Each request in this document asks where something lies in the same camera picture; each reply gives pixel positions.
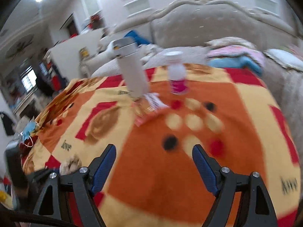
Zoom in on red orange printed blanket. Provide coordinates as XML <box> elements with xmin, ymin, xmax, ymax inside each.
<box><xmin>21</xmin><ymin>64</ymin><xmax>301</xmax><ymax>227</ymax></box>

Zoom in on black cable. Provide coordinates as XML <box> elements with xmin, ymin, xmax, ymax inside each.
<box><xmin>9</xmin><ymin>214</ymin><xmax>72</xmax><ymax>227</ymax></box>

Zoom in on white thermos bottle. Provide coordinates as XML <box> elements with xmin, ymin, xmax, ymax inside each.
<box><xmin>111</xmin><ymin>37</ymin><xmax>150</xmax><ymax>97</ymax></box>

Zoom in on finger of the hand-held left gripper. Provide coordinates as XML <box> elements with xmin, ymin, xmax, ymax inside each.
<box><xmin>29</xmin><ymin>167</ymin><xmax>60</xmax><ymax>185</ymax></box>

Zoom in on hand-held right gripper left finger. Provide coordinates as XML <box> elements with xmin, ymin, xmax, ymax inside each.
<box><xmin>33</xmin><ymin>143</ymin><xmax>117</xmax><ymax>227</ymax></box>

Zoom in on bright window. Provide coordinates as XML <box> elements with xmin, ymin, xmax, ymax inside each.
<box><xmin>21</xmin><ymin>68</ymin><xmax>38</xmax><ymax>93</ymax></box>

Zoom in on white plush toy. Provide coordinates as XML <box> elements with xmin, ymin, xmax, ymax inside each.
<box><xmin>99</xmin><ymin>40</ymin><xmax>119</xmax><ymax>60</ymax></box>

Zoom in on white partition cabinet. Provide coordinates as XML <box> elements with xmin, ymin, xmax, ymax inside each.
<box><xmin>48</xmin><ymin>28</ymin><xmax>107</xmax><ymax>86</ymax></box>

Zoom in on beige tufted sofa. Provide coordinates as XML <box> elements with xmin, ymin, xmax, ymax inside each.
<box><xmin>79</xmin><ymin>0</ymin><xmax>303</xmax><ymax>114</ymax></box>

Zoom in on white frilled pillow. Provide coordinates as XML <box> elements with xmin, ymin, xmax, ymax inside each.
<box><xmin>264</xmin><ymin>48</ymin><xmax>303</xmax><ymax>72</ymax></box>

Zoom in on white tissue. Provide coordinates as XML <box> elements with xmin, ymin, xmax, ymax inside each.
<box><xmin>59</xmin><ymin>154</ymin><xmax>82</xmax><ymax>174</ymax></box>

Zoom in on white garment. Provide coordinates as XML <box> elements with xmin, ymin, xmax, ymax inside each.
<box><xmin>140</xmin><ymin>44</ymin><xmax>166</xmax><ymax>62</ymax></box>

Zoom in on white pink label medicine bottle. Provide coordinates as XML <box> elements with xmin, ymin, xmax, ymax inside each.
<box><xmin>164</xmin><ymin>51</ymin><xmax>189</xmax><ymax>96</ymax></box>

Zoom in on ceiling fan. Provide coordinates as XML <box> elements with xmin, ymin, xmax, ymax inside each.
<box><xmin>6</xmin><ymin>34</ymin><xmax>35</xmax><ymax>58</ymax></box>

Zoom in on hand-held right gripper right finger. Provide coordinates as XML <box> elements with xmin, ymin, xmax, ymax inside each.
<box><xmin>192</xmin><ymin>143</ymin><xmax>279</xmax><ymax>227</ymax></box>

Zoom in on beige quilted sofa cover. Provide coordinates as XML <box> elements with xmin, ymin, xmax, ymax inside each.
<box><xmin>260</xmin><ymin>59</ymin><xmax>303</xmax><ymax>133</ymax></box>

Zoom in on blue face mask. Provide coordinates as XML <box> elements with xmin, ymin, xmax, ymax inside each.
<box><xmin>20</xmin><ymin>120</ymin><xmax>40</xmax><ymax>147</ymax></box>

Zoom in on dark hanging garment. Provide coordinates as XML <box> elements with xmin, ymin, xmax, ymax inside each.
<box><xmin>35</xmin><ymin>76</ymin><xmax>57</xmax><ymax>97</ymax></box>

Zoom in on folded pink blue blankets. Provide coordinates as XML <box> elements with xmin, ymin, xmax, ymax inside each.
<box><xmin>205</xmin><ymin>37</ymin><xmax>266</xmax><ymax>76</ymax></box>

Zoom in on blue jacket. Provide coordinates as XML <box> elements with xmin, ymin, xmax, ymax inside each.
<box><xmin>125</xmin><ymin>30</ymin><xmax>152</xmax><ymax>46</ymax></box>

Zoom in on orange white flat packet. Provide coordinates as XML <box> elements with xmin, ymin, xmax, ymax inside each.
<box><xmin>133</xmin><ymin>93</ymin><xmax>170</xmax><ymax>127</ymax></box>

